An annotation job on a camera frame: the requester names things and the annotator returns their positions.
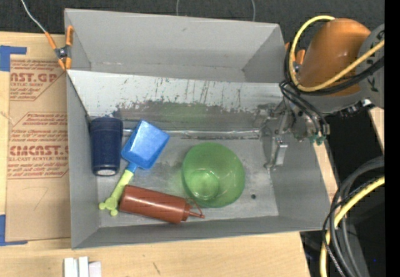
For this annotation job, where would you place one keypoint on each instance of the dark blue cup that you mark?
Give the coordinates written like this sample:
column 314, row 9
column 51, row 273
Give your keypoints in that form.
column 105, row 144

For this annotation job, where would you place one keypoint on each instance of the green plastic bowl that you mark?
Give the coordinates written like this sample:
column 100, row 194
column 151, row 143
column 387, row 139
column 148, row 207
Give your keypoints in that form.
column 215, row 172

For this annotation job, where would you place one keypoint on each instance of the brown cardboard board red print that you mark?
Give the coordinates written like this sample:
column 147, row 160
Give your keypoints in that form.
column 37, row 200

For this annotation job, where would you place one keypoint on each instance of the red-brown squeeze bottle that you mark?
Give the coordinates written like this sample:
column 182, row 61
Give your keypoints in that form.
column 150, row 204

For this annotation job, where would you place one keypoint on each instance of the grey metal bin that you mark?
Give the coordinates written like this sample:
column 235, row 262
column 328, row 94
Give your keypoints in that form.
column 293, row 182

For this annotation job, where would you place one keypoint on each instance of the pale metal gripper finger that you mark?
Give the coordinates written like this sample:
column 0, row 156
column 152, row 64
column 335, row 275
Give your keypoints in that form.
column 269, row 152
column 282, row 154

